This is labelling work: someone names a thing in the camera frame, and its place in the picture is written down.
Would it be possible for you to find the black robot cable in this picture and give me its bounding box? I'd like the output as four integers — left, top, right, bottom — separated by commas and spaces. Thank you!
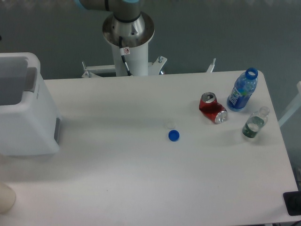
119, 35, 133, 77

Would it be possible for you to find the white trash can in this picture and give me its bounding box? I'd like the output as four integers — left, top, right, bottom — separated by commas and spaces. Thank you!
0, 52, 62, 156

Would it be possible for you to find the white base frame bracket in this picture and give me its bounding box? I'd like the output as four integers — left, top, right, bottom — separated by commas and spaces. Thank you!
81, 56, 167, 78

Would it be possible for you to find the crushed red soda can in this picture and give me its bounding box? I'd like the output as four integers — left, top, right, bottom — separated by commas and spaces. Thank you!
199, 92, 228, 124

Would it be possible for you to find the beige cylinder object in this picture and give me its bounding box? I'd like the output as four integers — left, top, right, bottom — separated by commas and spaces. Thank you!
0, 182, 16, 214

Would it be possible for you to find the white frame at right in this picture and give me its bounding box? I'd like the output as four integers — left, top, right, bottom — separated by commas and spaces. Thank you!
278, 81, 301, 128

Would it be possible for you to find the blue plastic bottle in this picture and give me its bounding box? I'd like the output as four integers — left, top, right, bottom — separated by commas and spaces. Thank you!
227, 67, 258, 112

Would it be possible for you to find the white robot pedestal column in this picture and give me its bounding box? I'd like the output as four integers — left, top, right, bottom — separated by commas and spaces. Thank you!
111, 43, 149, 77

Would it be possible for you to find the clear white bottle cap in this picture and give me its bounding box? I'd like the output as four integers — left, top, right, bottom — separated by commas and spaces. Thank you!
166, 121, 175, 129

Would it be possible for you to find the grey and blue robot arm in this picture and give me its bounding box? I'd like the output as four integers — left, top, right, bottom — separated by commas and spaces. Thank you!
75, 0, 155, 48

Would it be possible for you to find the black device at corner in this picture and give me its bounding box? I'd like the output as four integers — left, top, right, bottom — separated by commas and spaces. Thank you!
283, 191, 301, 216

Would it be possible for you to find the blue bottle cap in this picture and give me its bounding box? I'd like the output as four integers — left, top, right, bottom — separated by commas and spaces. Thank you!
168, 129, 180, 142

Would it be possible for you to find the clear bottle green label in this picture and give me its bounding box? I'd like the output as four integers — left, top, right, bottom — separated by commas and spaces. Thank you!
242, 106, 269, 138

